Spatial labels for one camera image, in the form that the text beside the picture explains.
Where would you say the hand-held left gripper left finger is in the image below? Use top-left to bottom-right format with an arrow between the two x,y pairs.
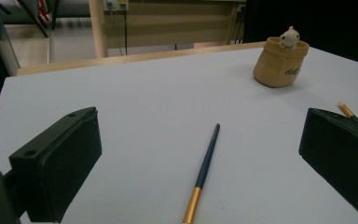
8,106 -> 103,223

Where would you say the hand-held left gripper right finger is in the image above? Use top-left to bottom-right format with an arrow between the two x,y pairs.
298,107 -> 358,224

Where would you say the dark makeup brush gold ferrule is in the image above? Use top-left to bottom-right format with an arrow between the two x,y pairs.
337,102 -> 358,126
182,123 -> 221,224

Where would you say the tan holder with animal figure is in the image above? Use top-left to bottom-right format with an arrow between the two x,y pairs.
253,25 -> 310,89

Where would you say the wooden table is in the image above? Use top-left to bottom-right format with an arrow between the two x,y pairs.
16,41 -> 267,77

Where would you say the white table board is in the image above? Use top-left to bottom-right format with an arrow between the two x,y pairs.
0,46 -> 358,224

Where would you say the black curtain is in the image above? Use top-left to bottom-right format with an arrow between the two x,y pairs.
243,0 -> 358,68

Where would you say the black metal stand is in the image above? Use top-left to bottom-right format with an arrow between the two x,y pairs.
0,0 -> 58,39

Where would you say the white power strip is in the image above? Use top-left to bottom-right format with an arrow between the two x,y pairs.
103,0 -> 129,12

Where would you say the beige wooden desk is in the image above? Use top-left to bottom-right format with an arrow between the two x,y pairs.
88,0 -> 246,59

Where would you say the black hanging cable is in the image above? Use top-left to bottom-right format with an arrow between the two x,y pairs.
123,5 -> 129,56

